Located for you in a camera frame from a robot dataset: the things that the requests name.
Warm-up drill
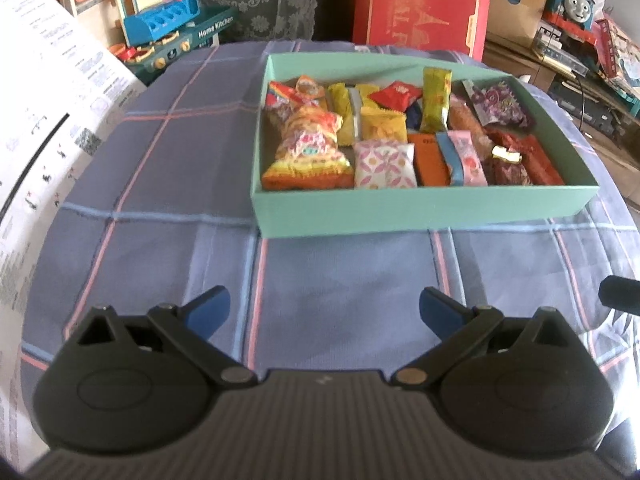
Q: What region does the pink blue snack packet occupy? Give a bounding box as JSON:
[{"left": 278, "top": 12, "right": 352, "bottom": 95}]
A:
[{"left": 435, "top": 130, "right": 488, "bottom": 187}]

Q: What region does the pink patterned snack packet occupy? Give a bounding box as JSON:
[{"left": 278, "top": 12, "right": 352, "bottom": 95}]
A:
[{"left": 352, "top": 140, "right": 418, "bottom": 190}]

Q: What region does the orange red wafer packet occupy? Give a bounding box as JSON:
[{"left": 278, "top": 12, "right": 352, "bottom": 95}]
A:
[{"left": 520, "top": 135, "right": 566, "bottom": 186}]

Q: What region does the red foil snack packet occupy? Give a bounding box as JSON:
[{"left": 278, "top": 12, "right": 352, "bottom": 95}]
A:
[{"left": 485, "top": 130, "right": 536, "bottom": 153}]

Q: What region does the wooden cabinet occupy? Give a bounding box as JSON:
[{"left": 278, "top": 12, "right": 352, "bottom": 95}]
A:
[{"left": 482, "top": 35, "right": 640, "bottom": 136}]

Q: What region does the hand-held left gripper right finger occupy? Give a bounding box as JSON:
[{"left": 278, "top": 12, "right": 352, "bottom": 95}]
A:
[{"left": 392, "top": 287, "right": 581, "bottom": 386}]

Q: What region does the large yellow snack packet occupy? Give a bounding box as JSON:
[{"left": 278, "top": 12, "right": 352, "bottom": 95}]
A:
[{"left": 327, "top": 82, "right": 381, "bottom": 143}]

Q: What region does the red yellow striped packet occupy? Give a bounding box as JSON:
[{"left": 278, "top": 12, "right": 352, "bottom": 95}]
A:
[{"left": 272, "top": 107, "right": 343, "bottom": 148}]

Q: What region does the orange red candy packet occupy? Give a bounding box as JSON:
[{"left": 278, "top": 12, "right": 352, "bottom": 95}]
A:
[{"left": 295, "top": 75, "right": 326, "bottom": 106}]

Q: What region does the red gift box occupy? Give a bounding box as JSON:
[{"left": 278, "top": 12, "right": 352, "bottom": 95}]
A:
[{"left": 352, "top": 0, "right": 493, "bottom": 63}]

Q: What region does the orange printed snack bag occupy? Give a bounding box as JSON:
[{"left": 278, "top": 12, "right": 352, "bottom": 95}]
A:
[{"left": 261, "top": 135, "right": 353, "bottom": 191}]

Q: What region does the teal toy kitchen box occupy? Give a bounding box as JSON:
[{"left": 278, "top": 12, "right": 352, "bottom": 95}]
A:
[{"left": 125, "top": 5, "right": 240, "bottom": 86}]

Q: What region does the blue toy rack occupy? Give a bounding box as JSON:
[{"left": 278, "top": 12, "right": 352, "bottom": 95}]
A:
[{"left": 122, "top": 0, "right": 201, "bottom": 48}]

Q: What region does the green yellow candy packet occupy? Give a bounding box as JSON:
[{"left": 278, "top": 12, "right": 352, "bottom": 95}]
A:
[{"left": 420, "top": 66, "right": 453, "bottom": 133}]

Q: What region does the brown gold snack packet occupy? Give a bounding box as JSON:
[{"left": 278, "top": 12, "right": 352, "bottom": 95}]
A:
[{"left": 487, "top": 145, "right": 533, "bottom": 186}]

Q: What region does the orange cake clear packet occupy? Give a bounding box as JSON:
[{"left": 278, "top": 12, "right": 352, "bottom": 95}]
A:
[{"left": 447, "top": 95, "right": 488, "bottom": 148}]

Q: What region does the white instruction sheet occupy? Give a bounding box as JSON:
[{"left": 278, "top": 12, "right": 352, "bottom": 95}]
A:
[{"left": 0, "top": 0, "right": 148, "bottom": 341}]

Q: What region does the mint green cardboard box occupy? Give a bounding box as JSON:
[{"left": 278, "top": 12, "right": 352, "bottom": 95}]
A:
[{"left": 250, "top": 52, "right": 601, "bottom": 238}]

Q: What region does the grey lace cloth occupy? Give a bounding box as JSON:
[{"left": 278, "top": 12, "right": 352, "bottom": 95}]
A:
[{"left": 195, "top": 0, "right": 318, "bottom": 43}]

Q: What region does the purple grape candy packet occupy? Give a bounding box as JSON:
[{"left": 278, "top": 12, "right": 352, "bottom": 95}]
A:
[{"left": 460, "top": 79, "right": 536, "bottom": 131}]

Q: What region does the plain orange snack packet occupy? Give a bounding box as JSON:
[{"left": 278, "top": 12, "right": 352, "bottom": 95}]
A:
[{"left": 407, "top": 132, "right": 451, "bottom": 186}]

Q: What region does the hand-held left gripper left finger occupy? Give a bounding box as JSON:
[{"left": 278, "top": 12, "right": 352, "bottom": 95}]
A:
[{"left": 62, "top": 285, "right": 253, "bottom": 386}]

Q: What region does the blue toy train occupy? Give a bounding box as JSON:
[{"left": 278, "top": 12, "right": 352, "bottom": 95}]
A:
[{"left": 542, "top": 0, "right": 608, "bottom": 31}]

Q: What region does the blue plaid blanket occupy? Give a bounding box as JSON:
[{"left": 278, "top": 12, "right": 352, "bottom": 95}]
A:
[{"left": 20, "top": 40, "right": 640, "bottom": 386}]

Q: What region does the black electronic device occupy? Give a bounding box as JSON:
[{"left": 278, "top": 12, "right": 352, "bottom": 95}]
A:
[{"left": 547, "top": 77, "right": 616, "bottom": 136}]

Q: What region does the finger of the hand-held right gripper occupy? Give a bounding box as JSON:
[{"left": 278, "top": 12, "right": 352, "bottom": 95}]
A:
[{"left": 599, "top": 275, "right": 640, "bottom": 313}]

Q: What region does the colourful game box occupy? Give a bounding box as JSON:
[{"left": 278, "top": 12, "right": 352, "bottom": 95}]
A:
[{"left": 595, "top": 15, "right": 640, "bottom": 106}]

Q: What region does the small red snack packet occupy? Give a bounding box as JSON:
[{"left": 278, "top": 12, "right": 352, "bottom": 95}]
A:
[{"left": 372, "top": 81, "right": 421, "bottom": 111}]

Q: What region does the brown cardboard box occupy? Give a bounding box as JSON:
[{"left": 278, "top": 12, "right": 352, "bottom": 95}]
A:
[{"left": 487, "top": 0, "right": 558, "bottom": 48}]

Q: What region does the small yellow snack packet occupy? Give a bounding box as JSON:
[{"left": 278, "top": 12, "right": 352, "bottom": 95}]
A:
[{"left": 360, "top": 105, "right": 408, "bottom": 143}]

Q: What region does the rainbow candy packet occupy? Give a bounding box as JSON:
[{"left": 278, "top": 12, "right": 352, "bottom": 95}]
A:
[{"left": 265, "top": 80, "right": 301, "bottom": 121}]

